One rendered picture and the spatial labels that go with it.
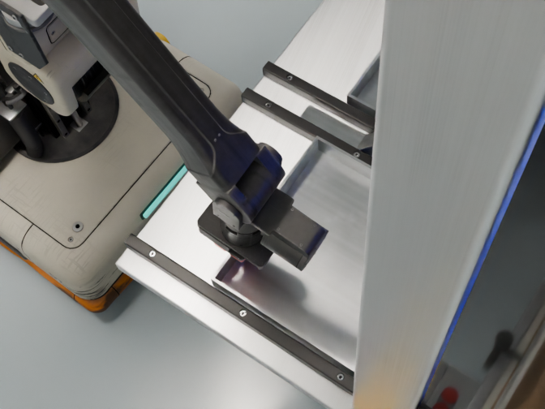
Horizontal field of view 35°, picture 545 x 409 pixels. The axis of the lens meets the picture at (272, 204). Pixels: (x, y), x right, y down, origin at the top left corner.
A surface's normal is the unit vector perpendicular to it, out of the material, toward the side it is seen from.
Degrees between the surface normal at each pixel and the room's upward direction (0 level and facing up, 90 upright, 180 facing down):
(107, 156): 0
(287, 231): 14
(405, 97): 90
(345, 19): 0
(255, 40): 0
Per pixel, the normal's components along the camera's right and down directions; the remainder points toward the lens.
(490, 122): -0.57, 0.76
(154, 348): -0.07, -0.41
